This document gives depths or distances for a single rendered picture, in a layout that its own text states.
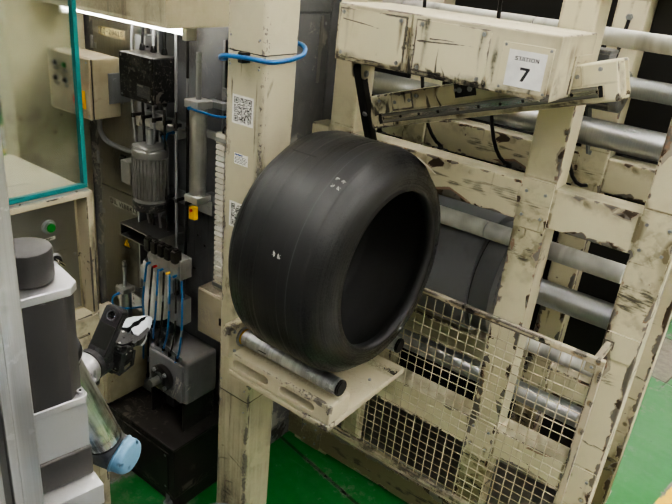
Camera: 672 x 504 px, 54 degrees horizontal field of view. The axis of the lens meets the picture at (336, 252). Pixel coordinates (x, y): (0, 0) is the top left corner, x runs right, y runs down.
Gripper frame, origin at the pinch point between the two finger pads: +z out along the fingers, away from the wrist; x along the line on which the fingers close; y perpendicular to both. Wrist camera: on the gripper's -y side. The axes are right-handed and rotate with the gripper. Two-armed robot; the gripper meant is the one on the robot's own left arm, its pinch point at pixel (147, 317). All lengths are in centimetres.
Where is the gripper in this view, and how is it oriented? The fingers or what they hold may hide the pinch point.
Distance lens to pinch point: 164.6
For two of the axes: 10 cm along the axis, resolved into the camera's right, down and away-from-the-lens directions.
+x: 9.0, 3.6, -2.4
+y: -2.2, 8.6, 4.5
